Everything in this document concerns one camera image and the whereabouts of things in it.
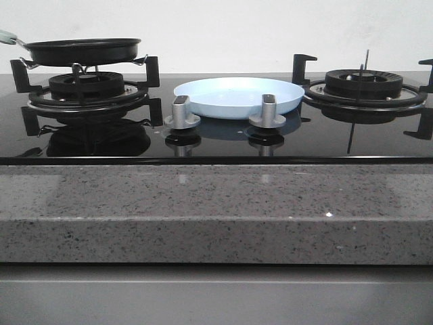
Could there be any black glass cooktop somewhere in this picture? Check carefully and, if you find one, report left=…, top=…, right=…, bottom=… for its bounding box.
left=1, top=74, right=432, bottom=165

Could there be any grey cabinet front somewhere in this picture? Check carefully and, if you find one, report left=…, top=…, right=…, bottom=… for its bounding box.
left=1, top=265, right=432, bottom=324

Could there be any black pan support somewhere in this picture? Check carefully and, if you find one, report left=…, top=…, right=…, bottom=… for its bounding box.
left=292, top=54, right=432, bottom=140
left=10, top=56, right=162, bottom=133

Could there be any black left pan support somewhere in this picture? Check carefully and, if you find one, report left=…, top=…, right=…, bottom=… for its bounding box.
left=10, top=56, right=162, bottom=133

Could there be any black gas burner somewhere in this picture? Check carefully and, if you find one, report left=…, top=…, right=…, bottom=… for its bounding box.
left=49, top=72, right=124, bottom=100
left=324, top=69, right=403, bottom=100

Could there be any silver left stove knob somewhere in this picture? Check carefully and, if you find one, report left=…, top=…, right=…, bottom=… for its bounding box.
left=164, top=95, right=201, bottom=130

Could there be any black right gas burner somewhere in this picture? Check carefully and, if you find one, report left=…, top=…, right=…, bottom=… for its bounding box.
left=324, top=69, right=403, bottom=100

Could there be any grey granite countertop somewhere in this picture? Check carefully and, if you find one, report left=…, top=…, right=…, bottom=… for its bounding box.
left=1, top=165, right=432, bottom=265

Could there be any light blue plate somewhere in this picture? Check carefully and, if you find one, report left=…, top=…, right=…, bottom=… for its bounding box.
left=174, top=77, right=304, bottom=120

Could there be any black left gas burner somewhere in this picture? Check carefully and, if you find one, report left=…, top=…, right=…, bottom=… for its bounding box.
left=49, top=72, right=124, bottom=100

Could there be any black right pan support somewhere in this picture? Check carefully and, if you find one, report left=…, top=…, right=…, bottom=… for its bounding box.
left=292, top=54, right=432, bottom=140

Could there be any silver stove knob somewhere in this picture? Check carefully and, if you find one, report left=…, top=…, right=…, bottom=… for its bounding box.
left=164, top=95, right=201, bottom=130
left=249, top=94, right=286, bottom=129

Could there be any black frying pan green handle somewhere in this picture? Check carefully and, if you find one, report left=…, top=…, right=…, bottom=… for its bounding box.
left=1, top=30, right=141, bottom=66

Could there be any silver right stove knob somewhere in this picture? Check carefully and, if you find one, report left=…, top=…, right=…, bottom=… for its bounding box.
left=249, top=94, right=286, bottom=129

